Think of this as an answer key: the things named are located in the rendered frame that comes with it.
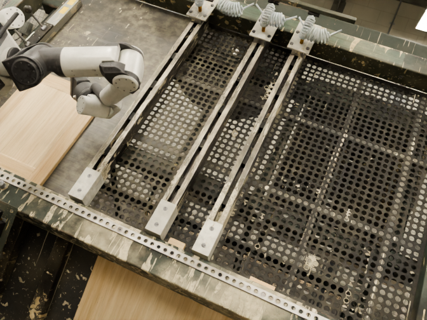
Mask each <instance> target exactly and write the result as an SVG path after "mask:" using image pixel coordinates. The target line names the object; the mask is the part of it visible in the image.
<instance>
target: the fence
mask: <svg viewBox="0 0 427 320"><path fill-rule="evenodd" d="M69 1H70V0H67V1H66V2H65V4H64V5H63V6H62V7H61V8H60V9H59V10H58V11H57V12H56V13H55V14H54V15H53V16H52V17H51V18H50V19H49V20H48V21H47V23H50V24H53V28H52V29H51V30H50V31H49V32H48V33H47V34H46V35H45V36H44V38H42V40H40V42H39V43H47V42H48V41H49V40H50V39H51V38H52V37H53V36H54V35H55V34H56V33H57V32H58V31H59V30H60V28H61V27H62V26H63V25H64V24H65V23H66V22H67V21H68V19H70V17H71V16H73V14H75V12H76V11H77V10H78V9H79V8H80V7H81V6H82V4H81V0H76V1H75V3H74V4H73V5H69V4H67V3H68V2H69ZM64 6H65V7H68V8H69V9H68V10H67V11H66V12H65V13H64V14H62V13H59V11H60V10H61V9H62V8H63V7H64Z"/></svg>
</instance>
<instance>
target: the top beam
mask: <svg viewBox="0 0 427 320"><path fill-rule="evenodd" d="M139 1H143V2H145V3H149V4H152V5H155V6H159V7H161V8H164V9H167V10H170V11H174V12H177V13H180V14H183V15H186V13H187V12H188V11H189V10H190V8H191V6H192V5H193V4H194V2H195V1H192V0H139ZM217 5H218V4H217ZM217 5H216V7H215V8H214V9H213V11H212V12H211V14H210V16H209V17H208V23H211V24H214V25H218V26H220V27H223V28H226V29H229V30H233V31H236V32H239V33H242V34H245V35H248V36H249V34H250V32H251V31H252V29H253V27H254V25H255V24H256V22H257V21H258V19H259V17H260V15H261V11H260V10H259V9H258V7H255V6H249V7H248V8H245V9H244V10H243V14H242V15H240V17H238V16H237V17H235V16H234V17H232V16H230V17H229V16H228V15H225V14H222V12H220V11H219V10H218V9H217ZM299 22H300V20H298V19H295V18H293V19H290V20H286V21H285V22H284V25H283V26H281V27H280V28H279V27H278V28H277V30H276V32H275V34H274V35H273V37H272V39H271V41H270V43H273V44H277V45H279V46H282V47H285V48H287V46H288V44H289V42H290V40H291V38H292V36H293V35H294V32H295V30H296V28H297V26H298V24H299ZM309 55H310V56H313V57H316V58H320V59H322V60H326V61H328V62H332V63H336V64H338V65H342V66H344V67H347V68H350V69H354V70H357V71H360V72H363V73H366V74H369V75H372V76H376V77H379V78H381V79H385V80H387V81H391V82H394V83H397V84H401V85H403V86H406V87H409V88H413V89H415V90H419V91H422V92H425V93H427V59H425V58H422V57H418V56H415V55H411V54H409V53H406V52H402V51H399V50H395V49H393V48H389V47H386V46H383V45H380V44H376V43H372V42H370V41H366V40H363V39H360V38H357V37H353V36H349V35H347V34H343V33H340V32H338V33H337V34H334V35H332V36H330V37H329V41H328V42H327V38H326V43H325V44H324V43H323V42H322V44H320V42H319V43H318V44H317V43H314V44H313V46H312V48H311V51H310V52H309Z"/></svg>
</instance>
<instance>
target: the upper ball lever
mask: <svg viewBox="0 0 427 320"><path fill-rule="evenodd" d="M24 11H25V13H27V14H31V15H32V16H33V18H34V19H35V20H36V21H37V23H38V24H39V25H40V26H41V30H46V28H47V26H45V25H42V24H41V22H40V21H39V20H38V19H37V18H36V17H35V16H34V14H33V13H32V7H31V6H29V5H25V6H24Z"/></svg>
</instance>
